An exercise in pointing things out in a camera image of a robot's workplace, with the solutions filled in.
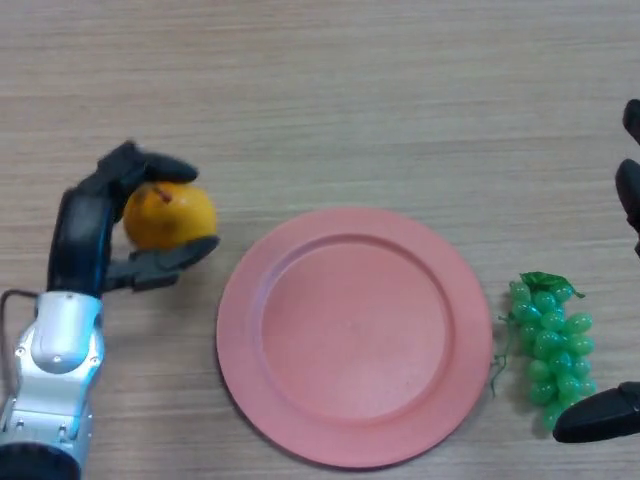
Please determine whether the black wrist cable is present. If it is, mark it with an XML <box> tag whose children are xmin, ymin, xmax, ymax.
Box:
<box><xmin>0</xmin><ymin>288</ymin><xmax>41</xmax><ymax>401</ymax></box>

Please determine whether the yellow pear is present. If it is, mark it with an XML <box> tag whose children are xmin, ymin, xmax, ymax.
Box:
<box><xmin>122</xmin><ymin>180</ymin><xmax>218</xmax><ymax>251</ymax></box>

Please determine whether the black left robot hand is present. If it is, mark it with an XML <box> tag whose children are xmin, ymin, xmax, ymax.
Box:
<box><xmin>46</xmin><ymin>140</ymin><xmax>221</xmax><ymax>300</ymax></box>

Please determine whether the pink round plate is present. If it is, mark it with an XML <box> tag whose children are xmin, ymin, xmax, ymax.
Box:
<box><xmin>216</xmin><ymin>207</ymin><xmax>495</xmax><ymax>470</ymax></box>

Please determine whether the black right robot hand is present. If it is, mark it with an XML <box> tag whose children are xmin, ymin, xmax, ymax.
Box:
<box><xmin>552</xmin><ymin>98</ymin><xmax>640</xmax><ymax>444</ymax></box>

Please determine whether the green grape bunch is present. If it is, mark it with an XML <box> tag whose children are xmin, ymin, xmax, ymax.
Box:
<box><xmin>492</xmin><ymin>271</ymin><xmax>599</xmax><ymax>434</ymax></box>

